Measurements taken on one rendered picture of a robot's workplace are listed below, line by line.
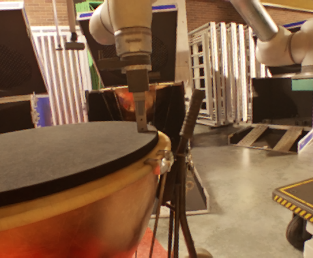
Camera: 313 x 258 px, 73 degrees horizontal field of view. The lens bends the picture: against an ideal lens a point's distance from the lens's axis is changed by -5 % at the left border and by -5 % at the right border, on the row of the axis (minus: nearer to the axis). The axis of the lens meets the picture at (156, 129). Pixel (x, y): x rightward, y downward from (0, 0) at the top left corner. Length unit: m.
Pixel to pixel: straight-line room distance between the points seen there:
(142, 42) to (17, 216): 0.42
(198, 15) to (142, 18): 5.96
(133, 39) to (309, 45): 0.89
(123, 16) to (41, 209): 0.42
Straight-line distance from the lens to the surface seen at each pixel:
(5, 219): 0.32
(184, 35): 3.68
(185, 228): 0.64
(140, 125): 0.56
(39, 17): 5.45
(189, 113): 0.58
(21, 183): 0.35
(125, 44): 0.54
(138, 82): 0.51
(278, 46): 1.27
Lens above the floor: 0.91
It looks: 10 degrees down
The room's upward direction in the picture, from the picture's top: 5 degrees counter-clockwise
